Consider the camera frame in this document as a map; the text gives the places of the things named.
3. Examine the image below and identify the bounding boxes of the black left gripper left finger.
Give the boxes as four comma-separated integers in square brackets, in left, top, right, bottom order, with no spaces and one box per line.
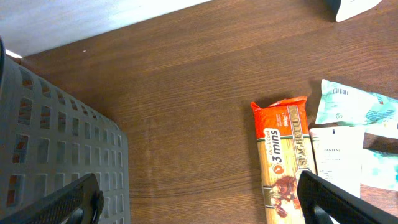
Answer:
[1,174,104,224]

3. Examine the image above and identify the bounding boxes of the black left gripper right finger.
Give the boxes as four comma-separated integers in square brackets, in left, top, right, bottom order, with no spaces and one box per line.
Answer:
[297,171,397,224]

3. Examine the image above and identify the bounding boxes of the white shampoo tube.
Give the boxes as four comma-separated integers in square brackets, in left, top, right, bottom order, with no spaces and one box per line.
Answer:
[310,126,364,198]

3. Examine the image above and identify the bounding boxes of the orange spaghetti packet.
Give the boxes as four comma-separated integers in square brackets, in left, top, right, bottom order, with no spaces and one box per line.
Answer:
[251,96,317,223]

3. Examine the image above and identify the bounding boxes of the mint green foil pouch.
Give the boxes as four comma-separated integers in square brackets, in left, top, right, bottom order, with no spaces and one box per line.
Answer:
[315,79,397,139]

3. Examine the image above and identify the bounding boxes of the teal tissue pack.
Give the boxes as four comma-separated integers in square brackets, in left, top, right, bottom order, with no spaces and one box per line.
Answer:
[361,149,397,191]

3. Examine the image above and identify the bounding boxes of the grey plastic mesh basket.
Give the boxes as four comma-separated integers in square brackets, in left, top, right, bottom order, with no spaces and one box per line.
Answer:
[1,52,131,223]

